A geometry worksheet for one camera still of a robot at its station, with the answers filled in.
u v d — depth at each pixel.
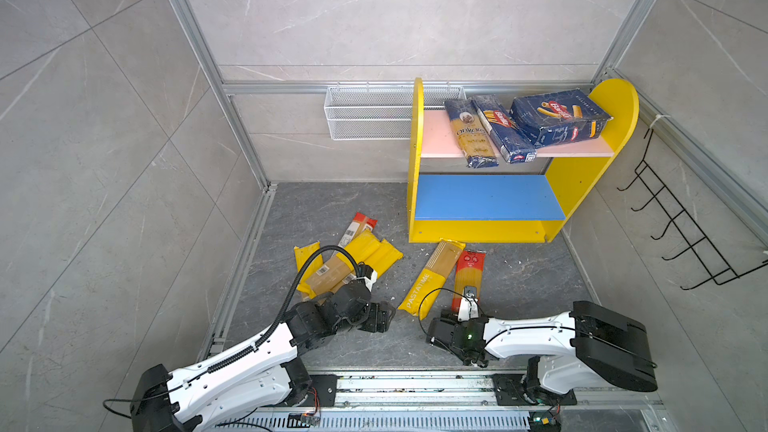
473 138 0.71
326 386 0.73
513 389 0.75
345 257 0.64
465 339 0.63
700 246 0.63
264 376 0.60
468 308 0.73
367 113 1.01
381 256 0.96
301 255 0.95
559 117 0.71
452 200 0.95
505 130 0.71
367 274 0.67
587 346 0.42
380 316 0.65
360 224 1.04
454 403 0.73
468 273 0.93
